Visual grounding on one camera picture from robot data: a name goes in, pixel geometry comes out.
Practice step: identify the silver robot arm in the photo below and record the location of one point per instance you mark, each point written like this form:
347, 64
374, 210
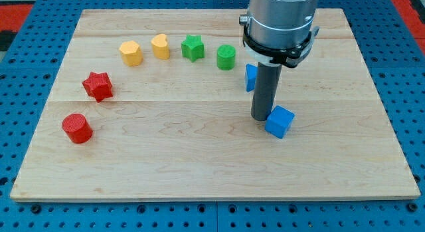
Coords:
279, 32

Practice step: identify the blue triangle block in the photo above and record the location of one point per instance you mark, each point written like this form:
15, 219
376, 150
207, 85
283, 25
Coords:
250, 77

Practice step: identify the green cylinder block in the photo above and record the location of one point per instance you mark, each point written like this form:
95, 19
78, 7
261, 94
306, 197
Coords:
225, 57

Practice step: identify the light wooden board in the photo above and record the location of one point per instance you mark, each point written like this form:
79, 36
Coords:
176, 130

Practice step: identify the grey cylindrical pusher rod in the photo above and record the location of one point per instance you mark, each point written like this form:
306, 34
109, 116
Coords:
265, 87

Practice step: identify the green star block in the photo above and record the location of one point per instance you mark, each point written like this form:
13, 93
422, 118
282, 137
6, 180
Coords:
193, 48

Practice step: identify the blue cube block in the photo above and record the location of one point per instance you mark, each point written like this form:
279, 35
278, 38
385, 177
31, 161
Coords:
279, 121

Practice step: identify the yellow heart block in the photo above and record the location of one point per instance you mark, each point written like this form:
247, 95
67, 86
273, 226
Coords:
160, 46

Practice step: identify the yellow hexagon block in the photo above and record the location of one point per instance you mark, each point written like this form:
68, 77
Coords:
131, 53

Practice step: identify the red star block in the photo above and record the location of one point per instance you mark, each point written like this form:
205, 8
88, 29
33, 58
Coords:
98, 86

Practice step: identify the red cylinder block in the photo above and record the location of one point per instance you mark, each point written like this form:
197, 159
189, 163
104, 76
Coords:
77, 128

